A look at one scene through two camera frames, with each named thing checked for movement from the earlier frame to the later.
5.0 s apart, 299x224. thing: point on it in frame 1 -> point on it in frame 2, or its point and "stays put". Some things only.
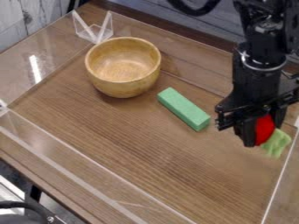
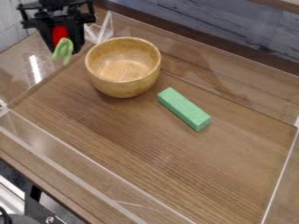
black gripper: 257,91 -> 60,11
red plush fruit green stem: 268,136 -> 63,50
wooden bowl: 121,66 stays put
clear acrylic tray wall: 67,175 stays put
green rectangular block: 184,108 stays put
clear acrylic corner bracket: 93,33 stays put
